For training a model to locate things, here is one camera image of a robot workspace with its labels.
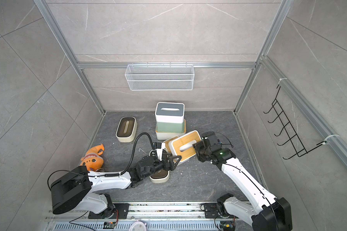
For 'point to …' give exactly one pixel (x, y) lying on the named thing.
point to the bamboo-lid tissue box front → (182, 146)
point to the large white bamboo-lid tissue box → (166, 135)
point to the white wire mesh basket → (160, 77)
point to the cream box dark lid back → (126, 129)
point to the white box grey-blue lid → (169, 112)
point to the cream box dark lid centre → (160, 176)
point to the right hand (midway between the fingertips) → (193, 146)
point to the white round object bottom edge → (138, 226)
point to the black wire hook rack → (293, 136)
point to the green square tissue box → (170, 127)
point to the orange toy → (92, 160)
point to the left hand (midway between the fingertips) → (179, 155)
